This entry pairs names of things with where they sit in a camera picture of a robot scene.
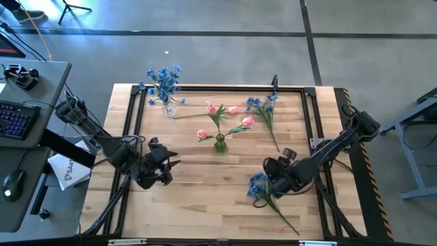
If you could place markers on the grey desk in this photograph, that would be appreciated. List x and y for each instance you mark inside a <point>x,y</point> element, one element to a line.
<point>48,78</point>

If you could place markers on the black red screen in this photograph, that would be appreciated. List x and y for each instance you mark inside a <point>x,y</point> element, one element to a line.
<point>8,49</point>

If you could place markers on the white cardboard box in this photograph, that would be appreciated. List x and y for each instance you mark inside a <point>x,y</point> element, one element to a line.
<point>68,174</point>

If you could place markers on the grey table leg frame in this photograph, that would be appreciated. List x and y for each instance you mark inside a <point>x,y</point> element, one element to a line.
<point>412,160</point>

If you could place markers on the black yellow hazard strip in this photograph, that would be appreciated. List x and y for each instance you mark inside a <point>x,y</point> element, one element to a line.
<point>365,191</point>

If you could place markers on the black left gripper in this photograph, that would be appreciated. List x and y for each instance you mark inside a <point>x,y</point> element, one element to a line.
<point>153,171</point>

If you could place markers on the black clamp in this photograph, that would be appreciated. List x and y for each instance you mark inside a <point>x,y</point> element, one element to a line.
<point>24,80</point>

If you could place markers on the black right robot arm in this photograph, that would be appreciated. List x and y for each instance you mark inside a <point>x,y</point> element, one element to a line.
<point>327,150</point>

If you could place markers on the black clip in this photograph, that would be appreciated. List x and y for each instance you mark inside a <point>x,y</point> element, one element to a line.
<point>275,82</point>

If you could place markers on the black tripod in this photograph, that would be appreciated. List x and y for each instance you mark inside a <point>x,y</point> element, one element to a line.
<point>67,4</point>

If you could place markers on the black computer mouse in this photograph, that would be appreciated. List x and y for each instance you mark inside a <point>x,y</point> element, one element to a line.
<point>13,184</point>

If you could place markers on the black knob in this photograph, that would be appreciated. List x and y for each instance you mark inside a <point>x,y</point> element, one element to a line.
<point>43,214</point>

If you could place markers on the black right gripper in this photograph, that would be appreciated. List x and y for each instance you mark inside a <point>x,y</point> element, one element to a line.
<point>290,171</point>

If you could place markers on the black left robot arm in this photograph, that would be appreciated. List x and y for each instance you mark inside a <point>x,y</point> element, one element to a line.
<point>102,140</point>

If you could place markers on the person's shoe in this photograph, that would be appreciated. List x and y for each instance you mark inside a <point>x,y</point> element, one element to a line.
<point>29,15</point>

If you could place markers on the clear glass vase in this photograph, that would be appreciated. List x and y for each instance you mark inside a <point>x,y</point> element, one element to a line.
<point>169,111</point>

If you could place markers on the black desk leg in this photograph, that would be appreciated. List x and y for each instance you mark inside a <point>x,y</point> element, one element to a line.
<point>39,194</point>

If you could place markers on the green glass vase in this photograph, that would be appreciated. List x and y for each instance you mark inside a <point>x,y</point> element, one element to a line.
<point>220,147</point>

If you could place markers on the black aluminium table frame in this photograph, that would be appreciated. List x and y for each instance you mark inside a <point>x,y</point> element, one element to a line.
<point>222,88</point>

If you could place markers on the silver metal bracket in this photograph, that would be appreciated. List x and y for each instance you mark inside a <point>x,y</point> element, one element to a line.
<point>317,243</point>
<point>126,242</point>

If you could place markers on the person's leg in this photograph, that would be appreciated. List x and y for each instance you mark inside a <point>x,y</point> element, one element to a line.
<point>8,4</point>

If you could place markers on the silver mounting plate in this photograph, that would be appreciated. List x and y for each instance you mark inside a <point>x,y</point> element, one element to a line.
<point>314,143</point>

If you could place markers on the black backlit keyboard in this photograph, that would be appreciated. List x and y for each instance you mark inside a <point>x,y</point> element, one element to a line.
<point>17,119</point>

